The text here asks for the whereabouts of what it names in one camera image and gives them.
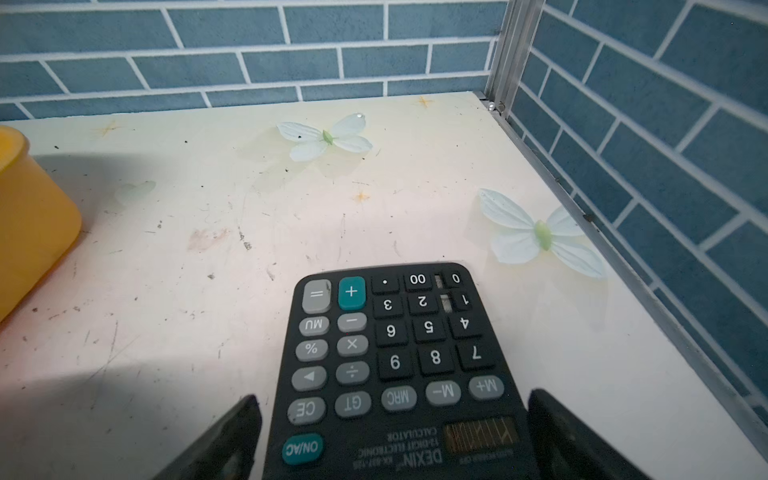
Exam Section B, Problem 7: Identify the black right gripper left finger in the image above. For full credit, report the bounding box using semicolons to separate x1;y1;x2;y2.
154;394;262;480

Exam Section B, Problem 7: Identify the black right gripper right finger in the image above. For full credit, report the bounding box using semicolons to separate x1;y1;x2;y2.
527;389;649;480

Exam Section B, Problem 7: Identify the black desk calculator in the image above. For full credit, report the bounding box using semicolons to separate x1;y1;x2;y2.
263;262;539;479

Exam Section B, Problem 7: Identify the yellow plastic tub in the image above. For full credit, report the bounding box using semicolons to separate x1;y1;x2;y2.
1;126;82;318

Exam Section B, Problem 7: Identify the metal frame corner post right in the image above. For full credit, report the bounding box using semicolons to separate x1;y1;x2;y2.
485;0;544;117

